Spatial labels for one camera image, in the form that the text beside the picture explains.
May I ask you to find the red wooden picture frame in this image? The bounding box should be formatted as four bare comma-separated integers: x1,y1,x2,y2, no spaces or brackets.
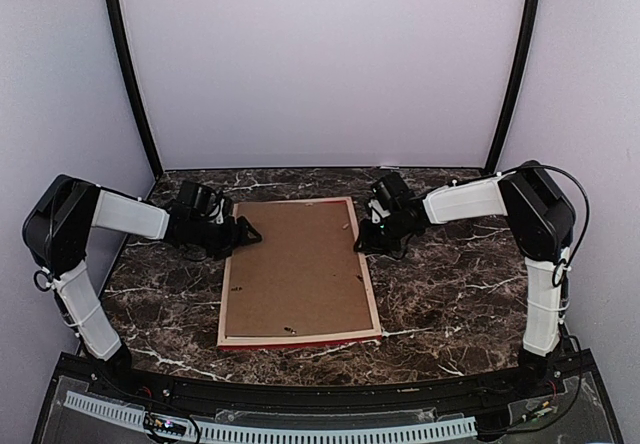
217,196,384,349

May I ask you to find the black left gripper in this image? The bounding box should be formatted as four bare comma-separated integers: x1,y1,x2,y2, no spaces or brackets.
191,216,262,261

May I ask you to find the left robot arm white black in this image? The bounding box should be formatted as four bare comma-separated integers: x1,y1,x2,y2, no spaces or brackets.
22,174,262,400

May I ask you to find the black corner post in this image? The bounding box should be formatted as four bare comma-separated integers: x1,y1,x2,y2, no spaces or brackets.
105,0,164,180
483,0,539,174

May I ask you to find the black front rail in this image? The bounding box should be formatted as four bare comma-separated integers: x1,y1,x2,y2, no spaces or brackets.
54,353,591,418

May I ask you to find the white slotted cable duct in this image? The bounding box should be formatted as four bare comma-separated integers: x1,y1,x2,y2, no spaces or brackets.
63,391,478,443

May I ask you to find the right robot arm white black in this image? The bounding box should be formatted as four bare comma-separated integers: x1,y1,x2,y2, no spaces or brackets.
354,160,585,358

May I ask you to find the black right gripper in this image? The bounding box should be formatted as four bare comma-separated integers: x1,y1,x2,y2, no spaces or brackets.
354,213,415,255

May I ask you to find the left black corner post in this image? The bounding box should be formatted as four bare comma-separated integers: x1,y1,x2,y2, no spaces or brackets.
105,0,164,180

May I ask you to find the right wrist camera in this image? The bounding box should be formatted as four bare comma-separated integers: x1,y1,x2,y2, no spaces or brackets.
367,198,390,224

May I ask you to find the brown cardboard backing board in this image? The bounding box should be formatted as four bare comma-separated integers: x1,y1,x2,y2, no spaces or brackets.
223,201,375,338

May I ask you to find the right black corner post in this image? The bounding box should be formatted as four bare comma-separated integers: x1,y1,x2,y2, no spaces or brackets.
483,0,539,174

